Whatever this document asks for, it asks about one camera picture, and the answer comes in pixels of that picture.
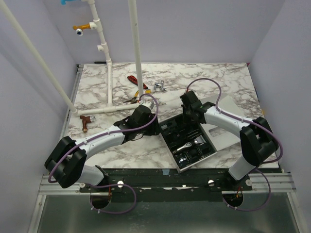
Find white hair clipper kit box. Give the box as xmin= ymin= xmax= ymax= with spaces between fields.
xmin=159 ymin=93 xmax=246 ymax=174

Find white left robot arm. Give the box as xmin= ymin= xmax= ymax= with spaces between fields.
xmin=44 ymin=105 xmax=160 ymax=192

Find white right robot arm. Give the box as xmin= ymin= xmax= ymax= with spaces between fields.
xmin=180 ymin=91 xmax=279 ymax=190

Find small oil bottle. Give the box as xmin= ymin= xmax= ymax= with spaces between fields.
xmin=161 ymin=124 xmax=168 ymax=130

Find chrome faucet fitting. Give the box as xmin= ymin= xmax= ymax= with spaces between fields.
xmin=153 ymin=80 xmax=167 ymax=92

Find red black utility knife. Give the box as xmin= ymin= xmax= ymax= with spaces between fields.
xmin=127 ymin=75 xmax=149 ymax=90

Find brown garden faucet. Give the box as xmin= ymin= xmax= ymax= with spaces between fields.
xmin=79 ymin=115 xmax=96 ymax=133

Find orange faucet on pipe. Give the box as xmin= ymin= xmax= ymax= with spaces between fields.
xmin=72 ymin=24 xmax=91 ymax=36

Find yellow handled pliers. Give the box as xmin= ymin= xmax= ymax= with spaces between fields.
xmin=123 ymin=89 xmax=140 ymax=104

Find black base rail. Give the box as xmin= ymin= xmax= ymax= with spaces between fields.
xmin=80 ymin=168 xmax=252 ymax=202

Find white PVC pipe frame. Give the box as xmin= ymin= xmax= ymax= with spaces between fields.
xmin=0 ymin=0 xmax=143 ymax=116

